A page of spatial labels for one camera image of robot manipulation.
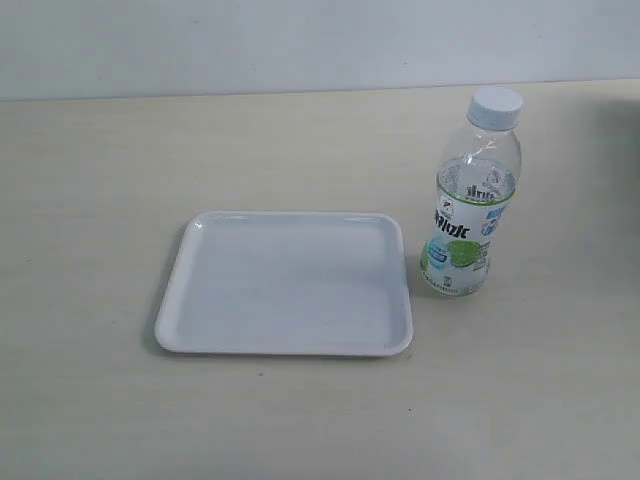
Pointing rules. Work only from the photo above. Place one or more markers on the clear plastic water bottle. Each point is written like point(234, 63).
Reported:
point(475, 181)

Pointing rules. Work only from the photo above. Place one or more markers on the white bottle cap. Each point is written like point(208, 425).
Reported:
point(495, 108)

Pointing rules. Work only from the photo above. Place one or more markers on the white rectangular plastic tray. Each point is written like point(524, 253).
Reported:
point(287, 283)

